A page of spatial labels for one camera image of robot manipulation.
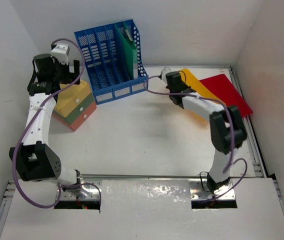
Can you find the orange folder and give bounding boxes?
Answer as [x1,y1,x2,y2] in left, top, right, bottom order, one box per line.
[181,68,219,126]

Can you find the yellow drawer box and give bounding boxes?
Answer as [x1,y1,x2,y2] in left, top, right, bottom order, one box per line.
[54,79,92,118]

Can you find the red folder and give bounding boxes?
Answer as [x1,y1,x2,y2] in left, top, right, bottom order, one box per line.
[200,74,253,118]

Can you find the green folder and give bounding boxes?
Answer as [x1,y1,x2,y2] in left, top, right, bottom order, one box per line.
[115,21,138,80]

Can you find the pink bottom drawer box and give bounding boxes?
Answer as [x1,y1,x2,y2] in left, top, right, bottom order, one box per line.
[52,102,97,132]

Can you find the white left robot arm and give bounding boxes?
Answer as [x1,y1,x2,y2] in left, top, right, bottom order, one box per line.
[9,52,80,188]

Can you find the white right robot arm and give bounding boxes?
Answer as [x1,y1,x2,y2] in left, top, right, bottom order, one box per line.
[161,71,247,194]

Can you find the blue file organizer rack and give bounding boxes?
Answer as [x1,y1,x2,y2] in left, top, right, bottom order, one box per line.
[74,19,148,105]

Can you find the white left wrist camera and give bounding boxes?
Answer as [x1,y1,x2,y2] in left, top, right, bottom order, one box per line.
[50,43,70,65]

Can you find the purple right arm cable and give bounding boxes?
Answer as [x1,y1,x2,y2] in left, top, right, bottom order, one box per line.
[143,74,248,202]

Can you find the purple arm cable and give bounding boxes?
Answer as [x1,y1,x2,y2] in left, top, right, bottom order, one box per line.
[143,74,248,202]
[11,38,102,209]

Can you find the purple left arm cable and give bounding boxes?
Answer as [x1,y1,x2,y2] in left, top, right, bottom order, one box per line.
[11,38,102,209]

